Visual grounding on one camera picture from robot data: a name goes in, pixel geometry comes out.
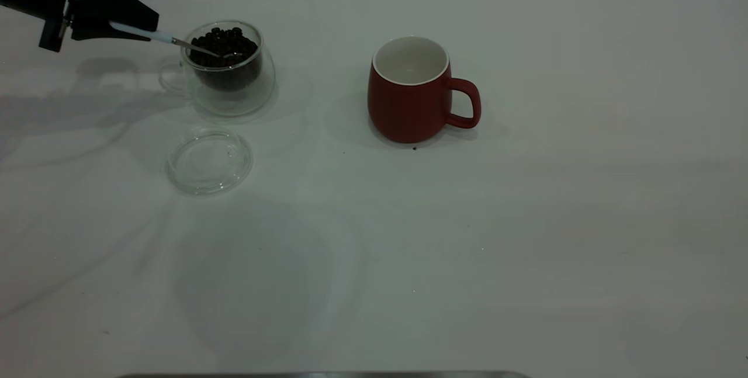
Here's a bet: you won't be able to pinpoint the red ceramic mug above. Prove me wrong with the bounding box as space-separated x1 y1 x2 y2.
367 37 482 144

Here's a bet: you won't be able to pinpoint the clear round glass lid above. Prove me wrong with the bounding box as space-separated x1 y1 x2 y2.
167 128 254 195

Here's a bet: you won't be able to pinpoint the clear double-wall glass cup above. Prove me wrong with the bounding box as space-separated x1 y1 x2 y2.
159 20 276 117

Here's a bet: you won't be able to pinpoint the dark coffee beans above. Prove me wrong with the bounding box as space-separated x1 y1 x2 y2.
189 27 262 91

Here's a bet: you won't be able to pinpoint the steel spoon with white handle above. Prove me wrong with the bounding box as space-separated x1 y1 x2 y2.
110 22 243 58

